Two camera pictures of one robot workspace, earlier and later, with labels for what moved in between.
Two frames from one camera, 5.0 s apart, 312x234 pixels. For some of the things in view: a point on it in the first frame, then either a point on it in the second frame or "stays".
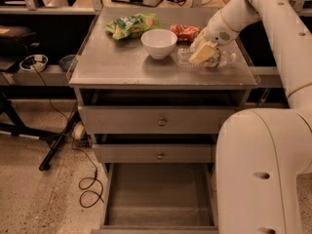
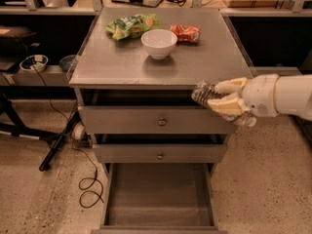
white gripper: [218, 30] to [259, 94]
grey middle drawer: [153, 152] stays
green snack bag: [133, 25] stays
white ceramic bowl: [159, 43] stays
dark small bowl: [66, 60] stays
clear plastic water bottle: [219, 58] to [205, 91]
